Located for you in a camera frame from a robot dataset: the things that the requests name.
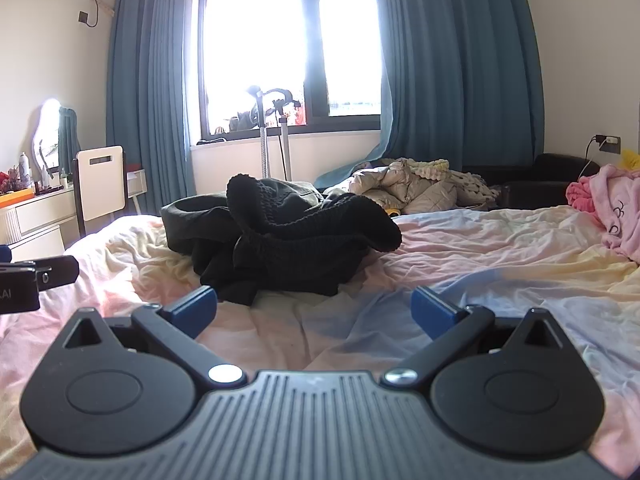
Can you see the black pants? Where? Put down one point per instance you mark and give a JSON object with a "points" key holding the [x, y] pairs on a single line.
{"points": [[200, 225]]}

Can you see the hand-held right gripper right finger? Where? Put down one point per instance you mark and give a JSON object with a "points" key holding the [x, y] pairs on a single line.
{"points": [[430, 310]]}

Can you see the small white bottle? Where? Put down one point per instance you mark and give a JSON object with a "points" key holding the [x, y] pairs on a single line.
{"points": [[63, 179]]}

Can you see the red flower decoration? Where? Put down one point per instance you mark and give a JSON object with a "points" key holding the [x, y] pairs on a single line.
{"points": [[9, 180]]}

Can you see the cream ruffled knit garment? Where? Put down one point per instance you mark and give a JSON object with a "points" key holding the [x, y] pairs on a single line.
{"points": [[435, 165]]}

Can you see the wavy mirror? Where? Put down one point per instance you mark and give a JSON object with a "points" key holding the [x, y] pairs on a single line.
{"points": [[47, 125]]}

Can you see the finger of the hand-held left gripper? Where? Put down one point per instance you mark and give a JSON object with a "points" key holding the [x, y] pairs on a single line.
{"points": [[57, 271]]}

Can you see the dark framed window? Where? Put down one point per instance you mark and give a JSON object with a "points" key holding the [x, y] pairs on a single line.
{"points": [[310, 110]]}

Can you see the garment steamer stand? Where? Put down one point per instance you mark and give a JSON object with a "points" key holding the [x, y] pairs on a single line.
{"points": [[285, 140]]}

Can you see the beige quilted jacket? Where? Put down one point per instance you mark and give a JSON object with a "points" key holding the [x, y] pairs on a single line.
{"points": [[395, 185]]}

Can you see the orange box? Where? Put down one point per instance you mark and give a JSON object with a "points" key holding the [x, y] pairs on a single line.
{"points": [[15, 197]]}

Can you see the wide blue curtain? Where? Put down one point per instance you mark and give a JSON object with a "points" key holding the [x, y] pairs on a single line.
{"points": [[450, 60]]}

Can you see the pastel bedsheet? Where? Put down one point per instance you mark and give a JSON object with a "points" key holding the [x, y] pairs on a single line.
{"points": [[500, 260]]}

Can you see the yellow plush toy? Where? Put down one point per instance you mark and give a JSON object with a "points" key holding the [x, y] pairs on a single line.
{"points": [[631, 159]]}

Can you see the grey spray bottle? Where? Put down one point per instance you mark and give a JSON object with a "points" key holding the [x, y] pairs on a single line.
{"points": [[24, 167]]}

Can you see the black sofa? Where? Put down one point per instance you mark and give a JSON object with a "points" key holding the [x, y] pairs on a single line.
{"points": [[545, 180]]}

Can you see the white dressing table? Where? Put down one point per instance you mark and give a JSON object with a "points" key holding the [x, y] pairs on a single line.
{"points": [[35, 220]]}

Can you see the white chair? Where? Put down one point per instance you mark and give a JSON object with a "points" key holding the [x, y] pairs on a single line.
{"points": [[102, 180]]}

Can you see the black knit sweater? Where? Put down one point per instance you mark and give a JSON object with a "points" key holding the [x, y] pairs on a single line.
{"points": [[310, 210]]}

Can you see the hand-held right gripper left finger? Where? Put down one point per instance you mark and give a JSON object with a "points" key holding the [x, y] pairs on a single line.
{"points": [[192, 310]]}

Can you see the pink fleece robe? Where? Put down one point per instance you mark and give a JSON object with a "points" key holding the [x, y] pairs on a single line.
{"points": [[610, 200]]}

